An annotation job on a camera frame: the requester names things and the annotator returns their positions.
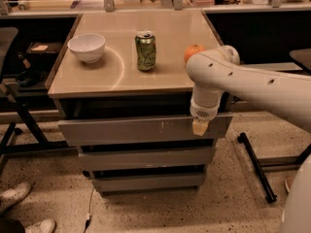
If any black floor bar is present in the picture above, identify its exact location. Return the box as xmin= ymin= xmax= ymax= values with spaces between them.
xmin=237 ymin=133 xmax=277 ymax=203

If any grey drawer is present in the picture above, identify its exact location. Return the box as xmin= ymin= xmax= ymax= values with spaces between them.
xmin=79 ymin=147 xmax=216 ymax=171
xmin=91 ymin=172 xmax=206 ymax=192
xmin=58 ymin=114 xmax=232 ymax=146

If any grey top drawer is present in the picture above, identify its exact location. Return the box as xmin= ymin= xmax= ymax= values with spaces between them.
xmin=58 ymin=114 xmax=232 ymax=146

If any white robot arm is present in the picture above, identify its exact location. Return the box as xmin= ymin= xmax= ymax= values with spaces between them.
xmin=186 ymin=46 xmax=311 ymax=233

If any white floor cable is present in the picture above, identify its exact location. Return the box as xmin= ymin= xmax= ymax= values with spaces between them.
xmin=82 ymin=187 xmax=95 ymax=233

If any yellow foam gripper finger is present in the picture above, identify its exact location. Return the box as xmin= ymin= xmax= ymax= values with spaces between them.
xmin=192 ymin=118 xmax=209 ymax=136

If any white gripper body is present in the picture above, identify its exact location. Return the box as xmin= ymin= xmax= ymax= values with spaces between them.
xmin=190 ymin=99 xmax=219 ymax=121

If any grey drawer cabinet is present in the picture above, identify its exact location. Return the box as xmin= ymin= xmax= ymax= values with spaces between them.
xmin=45 ymin=9 xmax=246 ymax=197

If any white bowl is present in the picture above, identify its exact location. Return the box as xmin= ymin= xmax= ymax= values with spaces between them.
xmin=67 ymin=33 xmax=106 ymax=63

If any tan shoe right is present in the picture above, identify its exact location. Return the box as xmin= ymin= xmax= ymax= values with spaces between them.
xmin=285 ymin=176 xmax=294 ymax=192

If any black stand frame left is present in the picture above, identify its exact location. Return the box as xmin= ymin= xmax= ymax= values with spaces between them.
xmin=0 ymin=81 xmax=77 ymax=177

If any grey middle drawer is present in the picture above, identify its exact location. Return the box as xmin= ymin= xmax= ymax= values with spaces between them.
xmin=79 ymin=147 xmax=216 ymax=171

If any white shoe lower left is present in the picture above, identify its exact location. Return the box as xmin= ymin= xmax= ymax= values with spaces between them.
xmin=25 ymin=218 xmax=56 ymax=233

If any orange fruit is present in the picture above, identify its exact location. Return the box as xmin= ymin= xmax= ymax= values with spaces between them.
xmin=184 ymin=44 xmax=205 ymax=62

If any dark side table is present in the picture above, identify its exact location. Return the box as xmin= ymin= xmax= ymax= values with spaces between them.
xmin=290 ymin=49 xmax=311 ymax=75

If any white shoe upper left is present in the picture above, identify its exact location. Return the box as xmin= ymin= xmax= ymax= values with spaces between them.
xmin=0 ymin=182 xmax=32 ymax=214

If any green soda can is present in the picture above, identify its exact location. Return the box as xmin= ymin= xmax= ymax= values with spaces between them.
xmin=135 ymin=31 xmax=156 ymax=71

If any white shoe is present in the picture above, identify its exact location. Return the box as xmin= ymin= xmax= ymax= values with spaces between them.
xmin=25 ymin=218 xmax=56 ymax=233
xmin=0 ymin=182 xmax=32 ymax=214

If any grey bottom drawer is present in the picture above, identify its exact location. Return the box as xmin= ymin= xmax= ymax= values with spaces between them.
xmin=91 ymin=172 xmax=206 ymax=192

